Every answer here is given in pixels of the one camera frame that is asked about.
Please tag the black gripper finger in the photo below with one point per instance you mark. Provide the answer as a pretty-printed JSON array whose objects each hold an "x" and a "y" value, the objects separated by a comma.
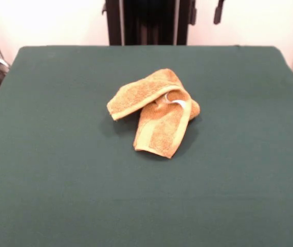
[
  {"x": 218, "y": 14},
  {"x": 193, "y": 14}
]

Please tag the orange terry towel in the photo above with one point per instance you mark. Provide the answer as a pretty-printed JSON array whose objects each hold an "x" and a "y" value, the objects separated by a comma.
[{"x": 162, "y": 128}]

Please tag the dark green table cloth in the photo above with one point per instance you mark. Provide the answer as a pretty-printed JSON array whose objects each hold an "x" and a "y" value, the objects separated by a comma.
[{"x": 59, "y": 180}]

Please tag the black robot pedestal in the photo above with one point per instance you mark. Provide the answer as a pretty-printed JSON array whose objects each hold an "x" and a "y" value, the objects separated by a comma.
[{"x": 115, "y": 25}]

